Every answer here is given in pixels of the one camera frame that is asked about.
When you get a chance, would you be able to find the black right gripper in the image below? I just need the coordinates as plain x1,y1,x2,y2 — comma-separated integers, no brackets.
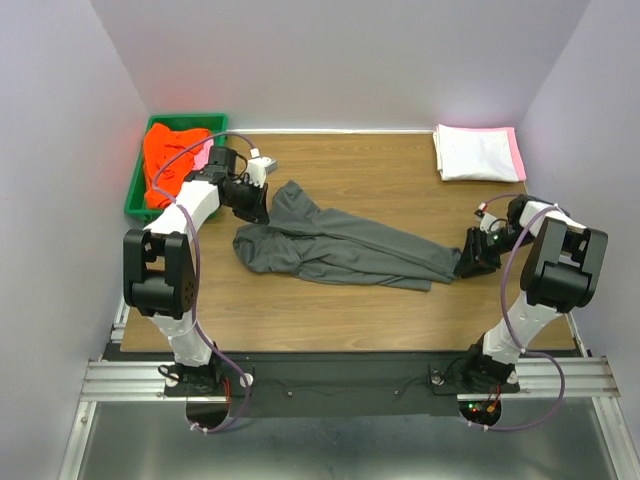
452,225,535,278

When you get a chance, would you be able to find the grey t shirt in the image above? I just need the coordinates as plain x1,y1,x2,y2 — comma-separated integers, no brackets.
233,181,461,292

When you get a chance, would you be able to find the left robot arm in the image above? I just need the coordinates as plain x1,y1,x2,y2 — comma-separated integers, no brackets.
123,147,277,396

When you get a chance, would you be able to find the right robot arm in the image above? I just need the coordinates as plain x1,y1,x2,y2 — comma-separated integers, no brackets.
455,194,609,390

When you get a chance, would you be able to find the pink t shirt in bin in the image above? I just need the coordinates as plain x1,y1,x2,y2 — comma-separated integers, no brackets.
193,139,215,171

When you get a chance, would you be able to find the white folded t shirt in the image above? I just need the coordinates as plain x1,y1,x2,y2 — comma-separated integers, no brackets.
433,124,526,183

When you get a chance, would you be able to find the pink folded t shirt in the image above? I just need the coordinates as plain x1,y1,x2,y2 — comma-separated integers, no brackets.
506,127,527,182

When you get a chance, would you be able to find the orange t shirt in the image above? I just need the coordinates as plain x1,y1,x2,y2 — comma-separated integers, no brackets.
143,123,210,209

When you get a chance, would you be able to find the green plastic bin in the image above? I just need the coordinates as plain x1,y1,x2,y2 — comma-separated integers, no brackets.
125,112,228,223

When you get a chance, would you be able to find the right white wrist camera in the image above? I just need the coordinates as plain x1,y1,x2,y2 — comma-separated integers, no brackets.
474,202,500,233

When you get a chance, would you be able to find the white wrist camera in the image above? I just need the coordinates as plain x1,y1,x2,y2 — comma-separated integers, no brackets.
474,202,500,233
246,156,278,188

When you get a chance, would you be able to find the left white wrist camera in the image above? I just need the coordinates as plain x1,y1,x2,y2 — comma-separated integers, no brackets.
246,156,278,188

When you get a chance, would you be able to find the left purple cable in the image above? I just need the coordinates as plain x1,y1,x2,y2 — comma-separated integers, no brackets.
152,130,261,435

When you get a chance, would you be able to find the aluminium frame rail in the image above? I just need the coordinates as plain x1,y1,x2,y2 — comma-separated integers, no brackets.
80,357,620,403

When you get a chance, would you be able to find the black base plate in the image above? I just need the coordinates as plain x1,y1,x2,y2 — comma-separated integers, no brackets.
158,352,519,419

